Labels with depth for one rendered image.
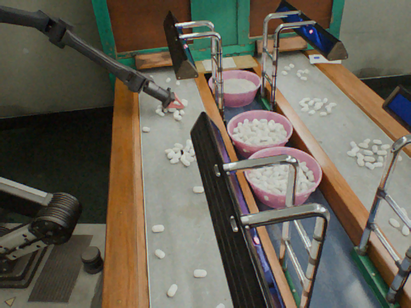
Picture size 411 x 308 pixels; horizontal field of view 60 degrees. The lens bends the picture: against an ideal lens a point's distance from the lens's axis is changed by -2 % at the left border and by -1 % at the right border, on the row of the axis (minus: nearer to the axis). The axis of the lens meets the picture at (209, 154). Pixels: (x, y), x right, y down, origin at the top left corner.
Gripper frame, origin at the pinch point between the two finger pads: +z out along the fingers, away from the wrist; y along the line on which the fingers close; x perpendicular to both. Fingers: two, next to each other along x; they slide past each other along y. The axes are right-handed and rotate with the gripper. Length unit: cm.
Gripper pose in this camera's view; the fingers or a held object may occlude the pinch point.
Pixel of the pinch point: (181, 106)
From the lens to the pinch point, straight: 169.7
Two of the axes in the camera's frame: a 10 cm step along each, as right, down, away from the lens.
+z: 7.8, 4.0, 4.9
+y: -1.9, -5.9, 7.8
